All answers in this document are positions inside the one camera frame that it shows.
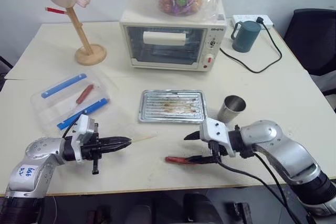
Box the black power cord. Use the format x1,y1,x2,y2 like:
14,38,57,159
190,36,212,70
219,22,283,74

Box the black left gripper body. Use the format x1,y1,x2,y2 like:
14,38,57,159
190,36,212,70
80,132,103,175

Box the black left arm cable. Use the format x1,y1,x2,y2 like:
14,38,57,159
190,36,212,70
61,119,82,141

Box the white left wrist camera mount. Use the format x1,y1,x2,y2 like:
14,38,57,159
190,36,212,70
73,114,100,166

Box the white toaster oven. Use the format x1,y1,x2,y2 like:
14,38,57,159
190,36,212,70
119,0,227,73

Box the wooden cup stand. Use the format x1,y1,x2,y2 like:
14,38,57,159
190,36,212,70
65,0,108,66

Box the blue container latch bar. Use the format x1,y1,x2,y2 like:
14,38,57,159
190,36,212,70
41,72,88,99
56,98,111,131

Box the black office chair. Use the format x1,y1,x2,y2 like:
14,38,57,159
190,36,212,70
282,8,336,112

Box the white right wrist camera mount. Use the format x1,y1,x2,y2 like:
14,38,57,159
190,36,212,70
199,117,241,158

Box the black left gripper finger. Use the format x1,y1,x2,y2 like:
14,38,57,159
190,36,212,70
99,136,131,146
99,143,131,155

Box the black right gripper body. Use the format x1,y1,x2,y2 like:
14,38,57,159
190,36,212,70
207,140,229,163

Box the white power strip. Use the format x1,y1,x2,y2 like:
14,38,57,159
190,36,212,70
230,14,274,29

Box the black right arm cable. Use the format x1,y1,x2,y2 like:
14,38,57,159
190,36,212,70
211,141,301,224

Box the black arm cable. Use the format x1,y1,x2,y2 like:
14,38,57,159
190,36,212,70
61,119,82,141
211,141,301,224

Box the ribbed metal baking tray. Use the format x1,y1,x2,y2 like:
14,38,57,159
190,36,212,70
137,89,208,124

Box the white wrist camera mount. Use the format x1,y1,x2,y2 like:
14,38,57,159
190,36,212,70
73,114,100,166
199,117,241,158

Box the clear plastic food container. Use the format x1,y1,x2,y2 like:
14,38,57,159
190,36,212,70
29,70,113,132

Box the teal plastic mug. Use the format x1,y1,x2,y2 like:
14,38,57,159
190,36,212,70
230,19,262,54

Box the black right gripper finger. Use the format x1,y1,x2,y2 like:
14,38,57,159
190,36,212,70
185,154,220,165
184,130,202,141

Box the stainless steel cup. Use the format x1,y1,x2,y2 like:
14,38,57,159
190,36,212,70
216,95,247,124

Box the red sausage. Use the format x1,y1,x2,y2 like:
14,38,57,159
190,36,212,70
164,156,190,165
76,84,95,104

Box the thin wooden skewer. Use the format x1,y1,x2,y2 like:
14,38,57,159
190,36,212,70
129,135,158,144

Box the red stand peg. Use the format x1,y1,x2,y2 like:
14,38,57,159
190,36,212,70
44,6,68,15

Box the dark object beside table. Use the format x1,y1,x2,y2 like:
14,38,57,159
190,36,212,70
0,55,14,92

